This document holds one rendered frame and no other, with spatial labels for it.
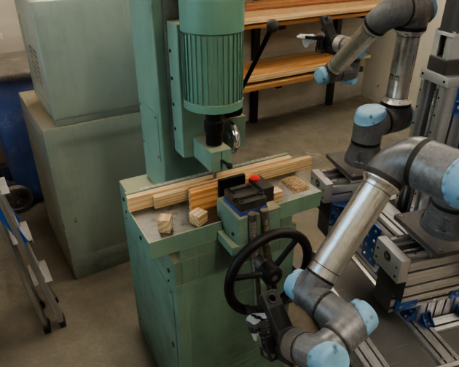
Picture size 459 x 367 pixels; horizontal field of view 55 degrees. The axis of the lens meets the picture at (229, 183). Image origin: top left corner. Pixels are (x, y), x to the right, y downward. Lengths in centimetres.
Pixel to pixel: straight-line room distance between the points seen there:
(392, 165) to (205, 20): 58
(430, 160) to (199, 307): 85
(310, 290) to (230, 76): 60
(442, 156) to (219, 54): 60
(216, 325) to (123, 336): 76
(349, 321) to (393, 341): 101
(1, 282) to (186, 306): 149
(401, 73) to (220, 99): 85
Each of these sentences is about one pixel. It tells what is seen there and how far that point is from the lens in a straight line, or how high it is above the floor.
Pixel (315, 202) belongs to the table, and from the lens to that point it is 150.
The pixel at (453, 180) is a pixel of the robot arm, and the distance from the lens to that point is 100.
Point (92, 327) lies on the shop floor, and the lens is 232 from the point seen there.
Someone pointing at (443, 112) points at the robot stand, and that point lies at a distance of 161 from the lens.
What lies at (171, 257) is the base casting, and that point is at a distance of 135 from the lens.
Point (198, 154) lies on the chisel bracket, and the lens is 142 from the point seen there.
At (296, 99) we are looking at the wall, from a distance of 477.
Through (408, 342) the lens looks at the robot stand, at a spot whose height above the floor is 21.
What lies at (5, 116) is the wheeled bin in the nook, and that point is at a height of 68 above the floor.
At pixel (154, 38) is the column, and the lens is 141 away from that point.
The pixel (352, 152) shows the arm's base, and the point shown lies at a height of 87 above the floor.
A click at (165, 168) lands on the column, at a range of 156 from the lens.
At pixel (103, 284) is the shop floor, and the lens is 253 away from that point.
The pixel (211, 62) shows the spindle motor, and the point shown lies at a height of 134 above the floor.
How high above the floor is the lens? 164
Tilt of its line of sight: 29 degrees down
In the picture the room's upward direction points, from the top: straight up
